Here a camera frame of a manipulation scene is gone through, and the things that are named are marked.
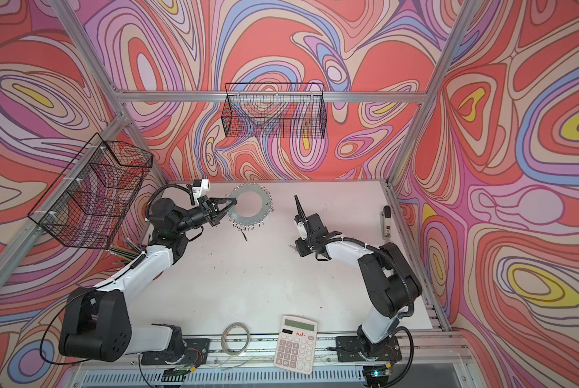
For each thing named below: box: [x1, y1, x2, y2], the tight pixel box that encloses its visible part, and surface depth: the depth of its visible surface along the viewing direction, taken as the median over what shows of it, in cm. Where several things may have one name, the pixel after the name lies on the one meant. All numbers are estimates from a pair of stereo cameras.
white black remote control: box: [381, 204, 393, 240], surface depth 103 cm
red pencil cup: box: [109, 237, 148, 266], surface depth 84 cm
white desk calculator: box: [273, 315, 318, 375], surface depth 75 cm
